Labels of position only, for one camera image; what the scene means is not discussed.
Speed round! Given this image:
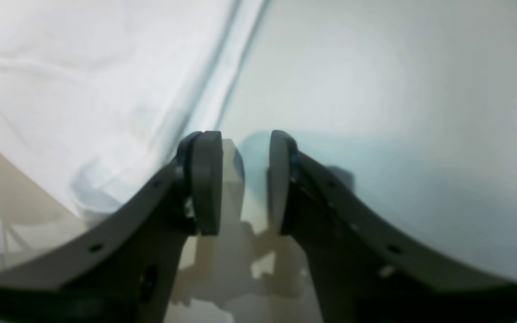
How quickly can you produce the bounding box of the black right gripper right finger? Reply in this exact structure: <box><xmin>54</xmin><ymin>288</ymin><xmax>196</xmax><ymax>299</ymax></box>
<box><xmin>267</xmin><ymin>130</ymin><xmax>517</xmax><ymax>323</ymax></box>

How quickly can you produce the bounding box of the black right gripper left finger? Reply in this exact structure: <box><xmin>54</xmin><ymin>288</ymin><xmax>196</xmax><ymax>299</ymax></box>
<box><xmin>0</xmin><ymin>131</ymin><xmax>223</xmax><ymax>323</ymax></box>

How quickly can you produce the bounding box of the white t-shirt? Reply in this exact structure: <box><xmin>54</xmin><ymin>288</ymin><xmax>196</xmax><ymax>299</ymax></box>
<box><xmin>0</xmin><ymin>0</ymin><xmax>266</xmax><ymax>218</ymax></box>

